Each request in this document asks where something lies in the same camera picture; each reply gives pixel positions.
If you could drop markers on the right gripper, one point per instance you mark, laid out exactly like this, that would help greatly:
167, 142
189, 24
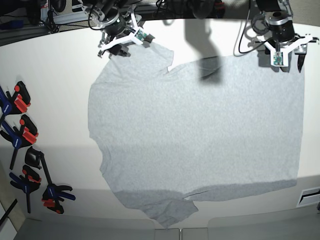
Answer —
119, 32

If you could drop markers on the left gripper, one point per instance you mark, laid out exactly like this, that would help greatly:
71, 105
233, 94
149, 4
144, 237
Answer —
279, 39

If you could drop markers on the grey T-shirt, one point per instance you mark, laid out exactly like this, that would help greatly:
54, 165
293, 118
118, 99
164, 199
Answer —
215, 129

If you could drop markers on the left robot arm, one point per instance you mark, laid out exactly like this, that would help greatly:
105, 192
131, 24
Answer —
277, 9

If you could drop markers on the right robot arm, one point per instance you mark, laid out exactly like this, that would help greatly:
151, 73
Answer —
100, 12

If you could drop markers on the blue red bar clamp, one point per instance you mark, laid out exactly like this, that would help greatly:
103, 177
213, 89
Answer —
23, 137
28, 183
54, 194
15, 104

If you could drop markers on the black strip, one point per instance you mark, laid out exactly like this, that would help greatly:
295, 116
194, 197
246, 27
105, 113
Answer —
8, 211

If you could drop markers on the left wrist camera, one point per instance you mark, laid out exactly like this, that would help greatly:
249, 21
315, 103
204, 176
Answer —
276, 59

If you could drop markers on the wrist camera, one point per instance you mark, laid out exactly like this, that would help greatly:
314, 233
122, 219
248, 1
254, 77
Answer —
139, 36
276, 59

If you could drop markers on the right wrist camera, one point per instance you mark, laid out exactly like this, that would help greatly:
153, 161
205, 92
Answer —
139, 36

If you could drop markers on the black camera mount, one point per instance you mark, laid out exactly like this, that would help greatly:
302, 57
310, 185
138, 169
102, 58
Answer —
202, 8

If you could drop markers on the aluminium frame rail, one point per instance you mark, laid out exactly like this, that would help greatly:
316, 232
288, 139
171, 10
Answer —
20, 34

